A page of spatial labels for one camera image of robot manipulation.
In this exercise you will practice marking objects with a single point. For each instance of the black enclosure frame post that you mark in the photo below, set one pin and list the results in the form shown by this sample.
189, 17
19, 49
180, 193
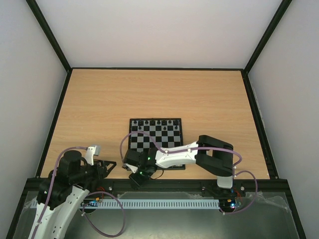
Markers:
34, 7
281, 10

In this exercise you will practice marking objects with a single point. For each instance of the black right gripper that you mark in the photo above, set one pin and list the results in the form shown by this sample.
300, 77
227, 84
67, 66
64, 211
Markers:
128, 162

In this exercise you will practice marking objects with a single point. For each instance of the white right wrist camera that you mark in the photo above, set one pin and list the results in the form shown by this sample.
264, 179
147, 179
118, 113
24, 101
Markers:
131, 168

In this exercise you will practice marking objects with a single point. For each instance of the black aluminium rail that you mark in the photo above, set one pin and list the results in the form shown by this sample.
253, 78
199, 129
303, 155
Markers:
208, 188

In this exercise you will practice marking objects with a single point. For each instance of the black and white chessboard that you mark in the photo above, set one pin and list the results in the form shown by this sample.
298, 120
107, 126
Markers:
168, 138

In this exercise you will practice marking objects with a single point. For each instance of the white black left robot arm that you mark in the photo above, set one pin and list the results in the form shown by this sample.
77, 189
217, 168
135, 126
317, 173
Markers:
60, 195

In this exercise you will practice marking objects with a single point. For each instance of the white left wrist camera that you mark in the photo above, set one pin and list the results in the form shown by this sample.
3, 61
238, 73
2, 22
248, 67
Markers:
93, 150

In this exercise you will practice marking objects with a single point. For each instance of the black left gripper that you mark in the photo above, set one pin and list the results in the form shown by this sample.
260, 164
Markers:
101, 172

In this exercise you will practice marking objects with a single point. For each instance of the white cable duct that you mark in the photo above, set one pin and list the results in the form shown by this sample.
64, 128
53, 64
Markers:
156, 204

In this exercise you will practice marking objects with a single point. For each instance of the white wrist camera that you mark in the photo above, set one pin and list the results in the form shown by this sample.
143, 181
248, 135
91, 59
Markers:
93, 150
131, 168

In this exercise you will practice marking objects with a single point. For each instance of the black enclosure frame post left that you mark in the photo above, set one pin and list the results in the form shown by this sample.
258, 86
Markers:
34, 7

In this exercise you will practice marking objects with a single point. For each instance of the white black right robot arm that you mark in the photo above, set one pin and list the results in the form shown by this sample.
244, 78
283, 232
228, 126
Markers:
211, 154

